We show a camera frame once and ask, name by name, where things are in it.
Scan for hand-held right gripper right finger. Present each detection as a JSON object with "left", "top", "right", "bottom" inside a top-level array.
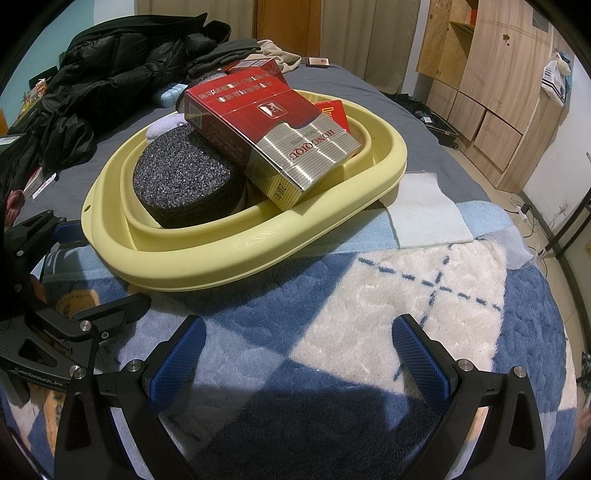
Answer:
[{"left": 392, "top": 314, "right": 548, "bottom": 480}]

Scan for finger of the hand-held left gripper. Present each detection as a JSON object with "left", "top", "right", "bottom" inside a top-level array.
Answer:
[
  {"left": 0, "top": 293, "right": 152, "bottom": 407},
  {"left": 4, "top": 210, "right": 88, "bottom": 273}
]

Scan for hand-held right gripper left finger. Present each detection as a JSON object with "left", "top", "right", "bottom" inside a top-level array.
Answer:
[{"left": 54, "top": 315, "right": 207, "bottom": 480}]

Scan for yellow plastic basin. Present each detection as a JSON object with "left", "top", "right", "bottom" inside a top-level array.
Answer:
[{"left": 81, "top": 90, "right": 408, "bottom": 292}]

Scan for red silver cigarette carton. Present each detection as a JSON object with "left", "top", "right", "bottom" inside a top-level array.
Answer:
[{"left": 184, "top": 69, "right": 362, "bottom": 207}]

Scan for orange printed packet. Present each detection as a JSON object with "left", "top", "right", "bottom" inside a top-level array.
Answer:
[{"left": 39, "top": 251, "right": 102, "bottom": 324}]

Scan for small white red packet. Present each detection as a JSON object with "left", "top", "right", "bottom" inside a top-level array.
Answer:
[{"left": 22, "top": 168, "right": 58, "bottom": 200}]

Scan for blue white plush blanket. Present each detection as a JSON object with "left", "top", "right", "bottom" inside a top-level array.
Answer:
[{"left": 0, "top": 235, "right": 580, "bottom": 480}]

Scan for black round foam sponge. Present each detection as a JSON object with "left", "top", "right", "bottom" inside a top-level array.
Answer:
[{"left": 132, "top": 134, "right": 247, "bottom": 229}]

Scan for colourful packets pile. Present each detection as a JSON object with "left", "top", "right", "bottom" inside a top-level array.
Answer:
[{"left": 18, "top": 76, "right": 51, "bottom": 114}]

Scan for lilac white soft item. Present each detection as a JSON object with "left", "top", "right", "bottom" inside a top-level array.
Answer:
[{"left": 147, "top": 112, "right": 188, "bottom": 139}]

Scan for white square cloth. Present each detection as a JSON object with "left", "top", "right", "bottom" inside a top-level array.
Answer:
[{"left": 388, "top": 172, "right": 475, "bottom": 251}]

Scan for light blue towel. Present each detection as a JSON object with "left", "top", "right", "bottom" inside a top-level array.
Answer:
[{"left": 286, "top": 200, "right": 514, "bottom": 259}]

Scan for light blue plastic item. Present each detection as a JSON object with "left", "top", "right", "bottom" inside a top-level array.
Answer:
[{"left": 154, "top": 83, "right": 188, "bottom": 109}]

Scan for black puffer jacket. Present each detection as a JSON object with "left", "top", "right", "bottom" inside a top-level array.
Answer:
[{"left": 0, "top": 15, "right": 232, "bottom": 195}]

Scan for grey foam sponge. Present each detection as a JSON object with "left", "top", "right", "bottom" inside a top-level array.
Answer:
[{"left": 187, "top": 69, "right": 232, "bottom": 88}]

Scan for dark grey garment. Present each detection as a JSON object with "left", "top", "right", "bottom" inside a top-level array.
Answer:
[{"left": 187, "top": 39, "right": 264, "bottom": 77}]

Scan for black bag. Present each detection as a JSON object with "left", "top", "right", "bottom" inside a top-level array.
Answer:
[{"left": 385, "top": 92, "right": 462, "bottom": 149}]

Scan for small red cigarette carton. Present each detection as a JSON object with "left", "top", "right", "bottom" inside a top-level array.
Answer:
[{"left": 225, "top": 58, "right": 282, "bottom": 77}]

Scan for red flat packet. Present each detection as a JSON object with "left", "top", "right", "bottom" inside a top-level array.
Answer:
[{"left": 314, "top": 99, "right": 352, "bottom": 134}]

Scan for beige cloth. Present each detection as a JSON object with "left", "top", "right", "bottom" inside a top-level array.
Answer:
[{"left": 256, "top": 39, "right": 303, "bottom": 75}]

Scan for wooden door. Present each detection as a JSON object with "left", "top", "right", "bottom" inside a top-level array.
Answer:
[{"left": 254, "top": 0, "right": 321, "bottom": 58}]

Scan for wooden cabinet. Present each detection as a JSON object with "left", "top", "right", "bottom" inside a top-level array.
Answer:
[{"left": 416, "top": 0, "right": 561, "bottom": 188}]

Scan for hanging plastic bag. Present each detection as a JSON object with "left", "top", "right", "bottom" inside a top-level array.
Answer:
[{"left": 541, "top": 53, "right": 573, "bottom": 108}]

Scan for beige curtain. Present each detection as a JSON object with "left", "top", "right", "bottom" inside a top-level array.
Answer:
[{"left": 136, "top": 0, "right": 423, "bottom": 95}]

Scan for black floor cables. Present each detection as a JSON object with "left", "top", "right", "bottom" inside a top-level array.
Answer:
[{"left": 508, "top": 191, "right": 557, "bottom": 259}]

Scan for metal table frame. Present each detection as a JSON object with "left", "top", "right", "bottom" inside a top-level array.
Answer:
[{"left": 547, "top": 171, "right": 591, "bottom": 333}]

